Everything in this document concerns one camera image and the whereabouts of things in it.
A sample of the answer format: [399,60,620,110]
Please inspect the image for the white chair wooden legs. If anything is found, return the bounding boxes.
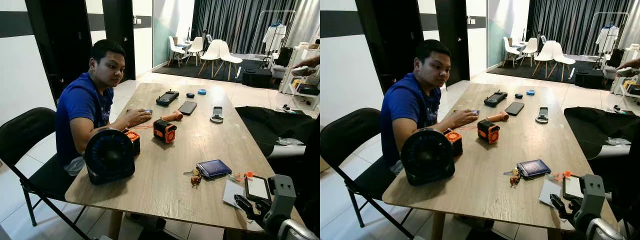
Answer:
[549,41,577,82]
[185,36,205,66]
[502,36,521,68]
[533,40,557,78]
[215,40,244,82]
[167,35,187,68]
[519,37,539,67]
[198,39,223,77]

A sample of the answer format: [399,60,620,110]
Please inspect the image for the keys with brown charm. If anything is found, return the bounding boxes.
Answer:
[503,168,522,189]
[182,168,204,189]

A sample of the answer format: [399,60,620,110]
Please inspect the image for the white paper sheet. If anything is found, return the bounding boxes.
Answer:
[538,178,565,208]
[222,178,251,211]

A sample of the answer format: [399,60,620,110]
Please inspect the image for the white hanging shirt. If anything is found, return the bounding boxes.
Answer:
[595,23,620,55]
[262,22,287,54]

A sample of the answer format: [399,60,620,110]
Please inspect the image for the orange black cube device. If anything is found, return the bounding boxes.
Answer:
[476,118,501,146]
[152,118,178,145]
[123,129,142,156]
[444,129,464,159]

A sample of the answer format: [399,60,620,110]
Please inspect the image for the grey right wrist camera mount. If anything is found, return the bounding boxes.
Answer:
[579,173,607,232]
[266,174,299,232]

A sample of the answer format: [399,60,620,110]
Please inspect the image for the black rug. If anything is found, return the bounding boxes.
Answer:
[487,59,613,92]
[152,58,281,91]

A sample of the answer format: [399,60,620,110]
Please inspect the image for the black tablet white screen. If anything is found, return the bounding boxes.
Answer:
[561,174,586,202]
[243,174,274,204]

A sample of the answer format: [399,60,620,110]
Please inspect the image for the black handheld controller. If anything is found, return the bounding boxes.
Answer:
[155,89,180,107]
[483,90,509,108]

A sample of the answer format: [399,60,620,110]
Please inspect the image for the white shelf unit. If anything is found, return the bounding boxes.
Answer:
[610,44,640,99]
[278,42,321,112]

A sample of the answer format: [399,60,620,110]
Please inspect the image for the black box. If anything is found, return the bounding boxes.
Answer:
[574,69,605,91]
[241,67,274,90]

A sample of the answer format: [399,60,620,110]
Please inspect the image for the man in blue shirt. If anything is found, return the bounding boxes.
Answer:
[55,39,154,177]
[380,39,481,176]

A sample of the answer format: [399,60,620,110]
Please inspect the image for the black bag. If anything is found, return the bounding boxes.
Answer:
[605,48,626,69]
[273,47,295,69]

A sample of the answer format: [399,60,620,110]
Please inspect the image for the dark grey curtain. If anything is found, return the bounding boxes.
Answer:
[191,0,321,55]
[525,0,640,53]

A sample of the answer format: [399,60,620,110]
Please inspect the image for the black fabric cover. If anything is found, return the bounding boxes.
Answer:
[564,106,640,161]
[234,105,321,161]

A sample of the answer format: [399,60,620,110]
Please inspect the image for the black round fan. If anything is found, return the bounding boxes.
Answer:
[83,128,137,186]
[400,128,456,187]

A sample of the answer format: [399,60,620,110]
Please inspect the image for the white clothes rack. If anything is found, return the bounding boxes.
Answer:
[248,9,296,62]
[582,11,630,64]

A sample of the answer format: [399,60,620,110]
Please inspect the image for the black folding chair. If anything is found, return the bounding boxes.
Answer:
[0,107,96,240]
[320,107,416,240]

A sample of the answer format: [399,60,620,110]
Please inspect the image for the dark blue wallet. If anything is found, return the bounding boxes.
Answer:
[195,159,233,180]
[516,159,552,179]

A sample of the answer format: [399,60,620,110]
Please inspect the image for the black smartphone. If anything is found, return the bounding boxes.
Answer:
[504,101,526,117]
[177,100,199,117]

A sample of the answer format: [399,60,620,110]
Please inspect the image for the black door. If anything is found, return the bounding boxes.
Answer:
[354,0,425,95]
[434,0,471,84]
[102,0,137,82]
[25,0,94,103]

